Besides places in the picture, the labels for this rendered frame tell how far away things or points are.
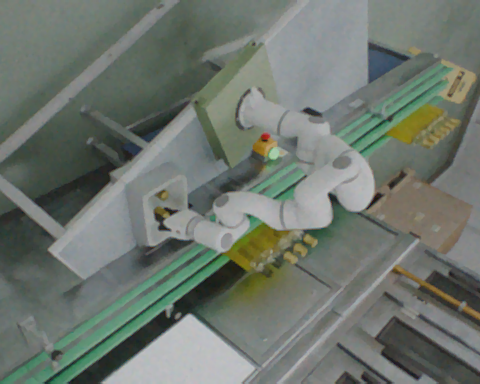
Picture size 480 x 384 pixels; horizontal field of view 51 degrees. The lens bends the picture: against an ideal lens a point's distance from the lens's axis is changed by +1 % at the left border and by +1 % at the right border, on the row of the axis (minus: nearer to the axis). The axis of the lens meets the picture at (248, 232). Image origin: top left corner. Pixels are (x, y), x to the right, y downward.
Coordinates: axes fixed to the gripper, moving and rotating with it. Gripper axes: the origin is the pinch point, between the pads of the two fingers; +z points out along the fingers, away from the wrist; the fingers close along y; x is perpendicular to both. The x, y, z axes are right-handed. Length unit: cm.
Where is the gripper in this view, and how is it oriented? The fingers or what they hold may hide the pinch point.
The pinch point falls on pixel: (164, 215)
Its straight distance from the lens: 164.9
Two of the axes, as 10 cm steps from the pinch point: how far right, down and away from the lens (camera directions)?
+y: 6.6, -4.7, 5.8
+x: -1.2, -8.4, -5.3
